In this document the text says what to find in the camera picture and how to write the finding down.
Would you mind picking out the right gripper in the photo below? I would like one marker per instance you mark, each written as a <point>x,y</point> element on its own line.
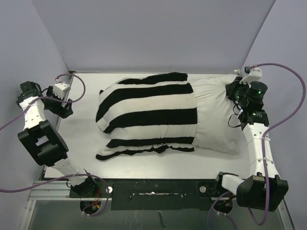
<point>232,87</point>

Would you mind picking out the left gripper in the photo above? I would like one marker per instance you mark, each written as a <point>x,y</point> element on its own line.
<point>63,112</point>

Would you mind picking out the white pillow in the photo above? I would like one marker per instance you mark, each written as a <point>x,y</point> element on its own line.
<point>213,112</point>

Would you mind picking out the black white striped pillowcase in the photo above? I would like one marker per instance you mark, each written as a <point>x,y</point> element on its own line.
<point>150,114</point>

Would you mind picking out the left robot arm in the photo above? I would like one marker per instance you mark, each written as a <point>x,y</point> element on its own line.
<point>42,140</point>

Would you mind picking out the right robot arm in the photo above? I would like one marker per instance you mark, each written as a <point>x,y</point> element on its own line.
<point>263,189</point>

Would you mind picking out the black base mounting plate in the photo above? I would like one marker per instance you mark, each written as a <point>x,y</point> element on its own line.
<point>150,194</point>

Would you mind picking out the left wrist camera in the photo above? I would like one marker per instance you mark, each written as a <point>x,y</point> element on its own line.
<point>60,89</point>

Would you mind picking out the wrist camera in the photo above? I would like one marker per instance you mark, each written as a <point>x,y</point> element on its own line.
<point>60,89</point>
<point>251,74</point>

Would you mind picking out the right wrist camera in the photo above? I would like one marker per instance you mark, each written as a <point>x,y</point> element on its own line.
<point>251,74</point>

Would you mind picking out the aluminium frame rail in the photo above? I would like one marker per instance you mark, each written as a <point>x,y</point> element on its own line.
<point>54,191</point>

